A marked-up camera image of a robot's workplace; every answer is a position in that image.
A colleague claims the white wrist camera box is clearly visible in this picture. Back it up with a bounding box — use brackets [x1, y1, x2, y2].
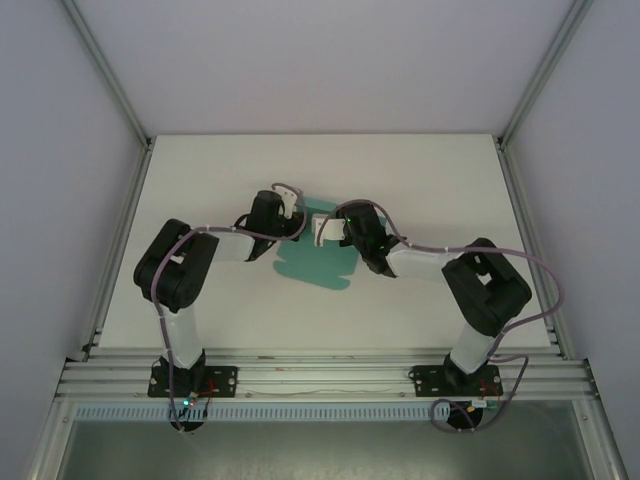
[272, 186, 300, 220]
[310, 213, 347, 249]

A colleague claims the teal paper box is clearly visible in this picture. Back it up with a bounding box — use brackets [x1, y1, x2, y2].
[273, 194, 389, 293]

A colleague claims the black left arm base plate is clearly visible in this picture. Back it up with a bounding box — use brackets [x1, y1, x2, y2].
[147, 365, 239, 399]

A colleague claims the slotted grey cable duct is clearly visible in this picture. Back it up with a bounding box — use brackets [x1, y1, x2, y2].
[74, 404, 437, 423]

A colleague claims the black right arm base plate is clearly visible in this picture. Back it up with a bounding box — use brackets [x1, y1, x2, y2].
[407, 364, 502, 399]

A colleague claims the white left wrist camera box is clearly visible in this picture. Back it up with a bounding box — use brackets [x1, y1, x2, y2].
[272, 186, 300, 220]

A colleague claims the aluminium mounting rail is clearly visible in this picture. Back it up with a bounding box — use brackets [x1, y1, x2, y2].
[54, 347, 599, 402]

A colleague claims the aluminium table side rail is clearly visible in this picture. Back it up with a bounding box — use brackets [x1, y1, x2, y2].
[79, 144, 154, 362]
[494, 139, 574, 362]

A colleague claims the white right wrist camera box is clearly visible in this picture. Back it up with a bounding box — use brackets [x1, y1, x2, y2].
[310, 213, 347, 249]

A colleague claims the aluminium frame post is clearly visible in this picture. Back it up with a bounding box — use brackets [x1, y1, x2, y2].
[62, 0, 153, 149]
[497, 0, 591, 147]

